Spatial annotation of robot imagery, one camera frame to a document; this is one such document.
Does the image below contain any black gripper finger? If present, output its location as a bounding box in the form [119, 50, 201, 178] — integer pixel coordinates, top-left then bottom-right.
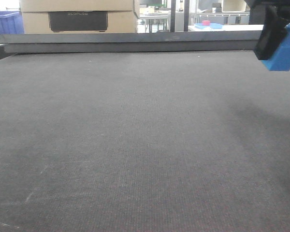
[254, 4, 290, 60]

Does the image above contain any blue block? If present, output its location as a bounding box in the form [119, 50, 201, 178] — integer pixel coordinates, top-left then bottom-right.
[261, 24, 290, 72]

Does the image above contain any black conveyor belt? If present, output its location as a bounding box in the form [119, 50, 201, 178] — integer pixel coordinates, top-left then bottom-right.
[0, 51, 290, 232]

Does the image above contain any white background table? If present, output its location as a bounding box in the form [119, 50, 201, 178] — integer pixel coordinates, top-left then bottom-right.
[188, 24, 263, 32]

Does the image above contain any blue tray on white table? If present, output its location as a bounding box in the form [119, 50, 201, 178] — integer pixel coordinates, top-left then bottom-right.
[194, 23, 223, 30]

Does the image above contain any cardboard box with black print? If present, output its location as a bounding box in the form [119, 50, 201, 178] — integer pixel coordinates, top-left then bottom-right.
[22, 11, 138, 34]

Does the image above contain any upper cardboard box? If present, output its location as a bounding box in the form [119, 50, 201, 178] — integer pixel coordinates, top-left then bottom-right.
[20, 0, 139, 12]

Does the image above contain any blue plastic crate background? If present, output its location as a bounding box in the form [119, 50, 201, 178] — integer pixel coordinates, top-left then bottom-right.
[0, 11, 24, 34]

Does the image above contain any grey conveyor side rail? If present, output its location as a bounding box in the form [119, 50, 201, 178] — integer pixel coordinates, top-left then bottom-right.
[0, 30, 261, 54]

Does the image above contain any black vertical post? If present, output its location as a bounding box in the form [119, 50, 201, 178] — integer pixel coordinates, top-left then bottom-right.
[169, 0, 176, 32]

